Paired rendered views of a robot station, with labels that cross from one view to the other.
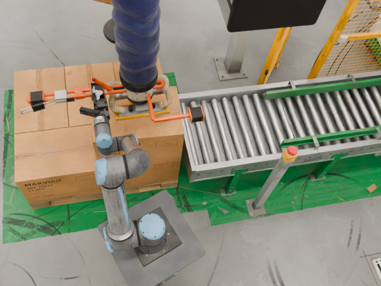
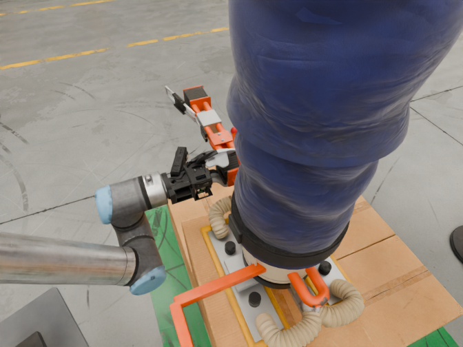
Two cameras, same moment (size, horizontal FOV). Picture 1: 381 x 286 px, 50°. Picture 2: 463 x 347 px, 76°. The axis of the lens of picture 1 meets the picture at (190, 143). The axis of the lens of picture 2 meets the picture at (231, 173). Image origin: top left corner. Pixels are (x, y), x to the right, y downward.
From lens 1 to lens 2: 1.97 m
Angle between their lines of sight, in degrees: 49
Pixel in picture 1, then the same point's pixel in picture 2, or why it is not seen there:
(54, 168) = (184, 213)
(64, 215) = (169, 264)
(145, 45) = (251, 43)
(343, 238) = not seen: outside the picture
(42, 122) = not seen: hidden behind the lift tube
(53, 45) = (391, 182)
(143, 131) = (221, 308)
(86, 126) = not seen: hidden behind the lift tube
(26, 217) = (162, 226)
